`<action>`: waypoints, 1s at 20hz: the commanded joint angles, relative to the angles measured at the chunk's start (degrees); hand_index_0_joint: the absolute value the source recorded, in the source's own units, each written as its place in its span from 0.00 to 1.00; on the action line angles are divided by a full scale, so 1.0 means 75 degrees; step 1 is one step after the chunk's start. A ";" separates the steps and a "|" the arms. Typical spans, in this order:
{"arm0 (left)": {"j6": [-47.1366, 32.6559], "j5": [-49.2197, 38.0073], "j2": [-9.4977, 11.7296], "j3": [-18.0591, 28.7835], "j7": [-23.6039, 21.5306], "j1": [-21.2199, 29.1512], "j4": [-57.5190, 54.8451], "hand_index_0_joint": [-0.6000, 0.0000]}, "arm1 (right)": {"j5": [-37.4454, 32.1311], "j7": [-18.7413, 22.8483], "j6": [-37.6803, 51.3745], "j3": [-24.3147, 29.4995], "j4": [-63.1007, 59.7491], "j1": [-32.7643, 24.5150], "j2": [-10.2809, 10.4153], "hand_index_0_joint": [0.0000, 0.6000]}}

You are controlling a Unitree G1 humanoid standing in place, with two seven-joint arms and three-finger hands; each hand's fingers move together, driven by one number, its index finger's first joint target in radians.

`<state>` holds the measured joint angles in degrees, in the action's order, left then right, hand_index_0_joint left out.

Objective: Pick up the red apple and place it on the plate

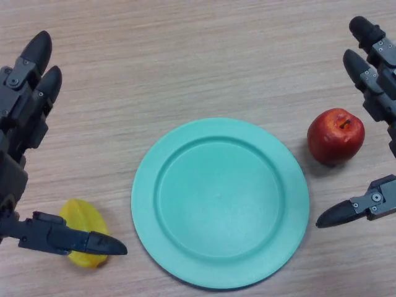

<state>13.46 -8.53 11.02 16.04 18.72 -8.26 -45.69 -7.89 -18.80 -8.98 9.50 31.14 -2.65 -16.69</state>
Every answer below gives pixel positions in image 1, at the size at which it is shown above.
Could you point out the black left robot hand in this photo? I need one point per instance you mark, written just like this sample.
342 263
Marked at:
21 102

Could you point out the green round plate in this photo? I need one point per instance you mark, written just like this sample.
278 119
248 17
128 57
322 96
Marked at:
220 203

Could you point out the yellow starfruit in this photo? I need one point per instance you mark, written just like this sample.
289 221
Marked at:
83 218

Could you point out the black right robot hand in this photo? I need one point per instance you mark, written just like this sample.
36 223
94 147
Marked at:
379 89

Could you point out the red apple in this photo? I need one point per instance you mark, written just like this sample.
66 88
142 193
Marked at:
336 136

